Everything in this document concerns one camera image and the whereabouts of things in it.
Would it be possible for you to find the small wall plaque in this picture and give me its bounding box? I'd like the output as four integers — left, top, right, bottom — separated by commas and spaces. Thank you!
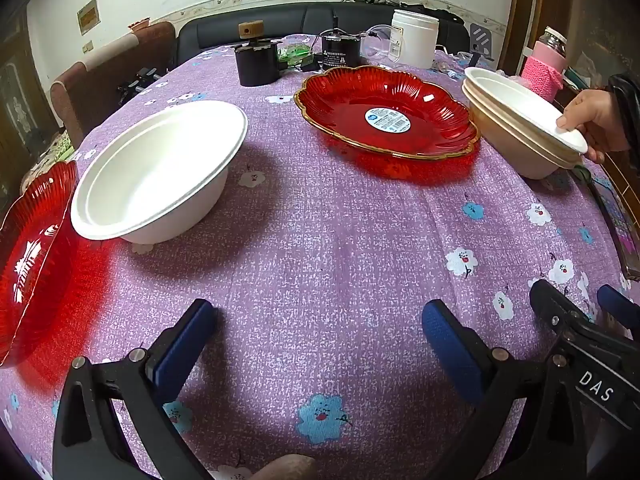
77, 0, 100, 36

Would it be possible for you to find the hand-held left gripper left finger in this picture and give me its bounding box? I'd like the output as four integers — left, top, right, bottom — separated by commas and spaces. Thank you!
52, 299, 217, 480

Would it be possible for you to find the black sofa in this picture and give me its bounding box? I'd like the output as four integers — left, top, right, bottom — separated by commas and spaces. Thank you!
177, 2, 495, 70

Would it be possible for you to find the green circuit part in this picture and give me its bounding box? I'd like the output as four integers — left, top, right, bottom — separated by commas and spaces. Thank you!
277, 42, 315, 67

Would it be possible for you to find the white plastic jar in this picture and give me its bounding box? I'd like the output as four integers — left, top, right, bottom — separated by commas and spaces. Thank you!
390, 9, 440, 69

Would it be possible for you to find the black dumbbell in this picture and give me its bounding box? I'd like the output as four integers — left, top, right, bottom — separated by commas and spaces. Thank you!
117, 66, 162, 97

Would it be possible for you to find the dark glass cabinet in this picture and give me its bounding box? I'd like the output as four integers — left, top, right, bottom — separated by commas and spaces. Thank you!
0, 10, 57, 201

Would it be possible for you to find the bottle with pink knit sleeve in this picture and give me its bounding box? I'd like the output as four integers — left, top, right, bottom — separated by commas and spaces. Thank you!
521, 26, 569, 102

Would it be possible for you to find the red plastic plate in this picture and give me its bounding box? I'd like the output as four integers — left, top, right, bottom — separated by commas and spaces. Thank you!
294, 65, 481, 158
0, 160, 81, 368

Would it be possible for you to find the person's left hand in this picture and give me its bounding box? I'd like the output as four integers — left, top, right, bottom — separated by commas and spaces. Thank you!
256, 454, 317, 480

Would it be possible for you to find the black spatula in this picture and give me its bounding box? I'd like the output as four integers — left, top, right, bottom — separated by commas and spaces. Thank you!
469, 22, 496, 62

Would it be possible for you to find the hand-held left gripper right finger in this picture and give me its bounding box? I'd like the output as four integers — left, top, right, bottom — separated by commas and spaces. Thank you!
422, 300, 588, 480

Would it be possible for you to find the another person's forearm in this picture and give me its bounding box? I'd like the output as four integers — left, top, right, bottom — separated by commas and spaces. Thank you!
607, 72, 640, 150

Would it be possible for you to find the black labelled motor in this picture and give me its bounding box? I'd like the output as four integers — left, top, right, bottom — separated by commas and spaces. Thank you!
320, 30, 362, 72

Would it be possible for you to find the clear plastic container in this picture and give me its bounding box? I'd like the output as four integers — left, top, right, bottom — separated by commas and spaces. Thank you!
360, 24, 396, 62

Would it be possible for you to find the brown armchair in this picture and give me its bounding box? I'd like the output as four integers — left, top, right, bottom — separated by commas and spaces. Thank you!
50, 21, 176, 147

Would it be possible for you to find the cream disposable bowl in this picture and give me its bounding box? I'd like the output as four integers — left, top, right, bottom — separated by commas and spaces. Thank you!
461, 82, 585, 181
464, 66, 589, 155

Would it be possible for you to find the black cylinder holder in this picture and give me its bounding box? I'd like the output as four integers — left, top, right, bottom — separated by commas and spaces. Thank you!
235, 41, 281, 87

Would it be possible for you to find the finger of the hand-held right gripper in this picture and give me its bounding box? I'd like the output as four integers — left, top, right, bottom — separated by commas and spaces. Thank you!
597, 284, 640, 336
530, 279, 591, 333

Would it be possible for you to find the white disposable bowl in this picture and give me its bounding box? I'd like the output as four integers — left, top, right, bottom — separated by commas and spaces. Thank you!
71, 100, 249, 244

